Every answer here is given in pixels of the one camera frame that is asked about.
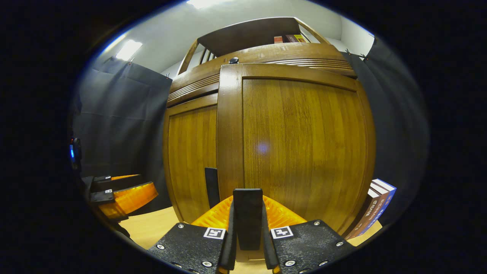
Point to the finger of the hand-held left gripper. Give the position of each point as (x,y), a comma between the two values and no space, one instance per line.
(129,199)
(118,182)

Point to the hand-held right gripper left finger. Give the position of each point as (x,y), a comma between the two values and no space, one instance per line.
(229,247)

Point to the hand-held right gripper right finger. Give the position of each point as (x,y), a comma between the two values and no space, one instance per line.
(266,247)

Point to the wooden shoe cabinet door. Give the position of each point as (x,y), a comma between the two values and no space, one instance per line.
(304,133)
(190,152)

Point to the wooden double-door shoe cabinet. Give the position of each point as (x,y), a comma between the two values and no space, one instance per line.
(243,36)

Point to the brown book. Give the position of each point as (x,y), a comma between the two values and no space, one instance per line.
(361,219)

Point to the ceiling light panel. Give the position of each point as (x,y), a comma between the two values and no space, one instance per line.
(128,50)

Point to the wooden grooved drawer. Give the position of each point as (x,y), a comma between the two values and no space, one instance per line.
(198,85)

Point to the blue book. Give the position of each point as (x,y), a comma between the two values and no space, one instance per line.
(386,201)

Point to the black round drawer knob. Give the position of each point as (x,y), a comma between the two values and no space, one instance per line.
(234,60)

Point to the yellow book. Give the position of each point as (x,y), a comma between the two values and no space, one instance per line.
(301,38)

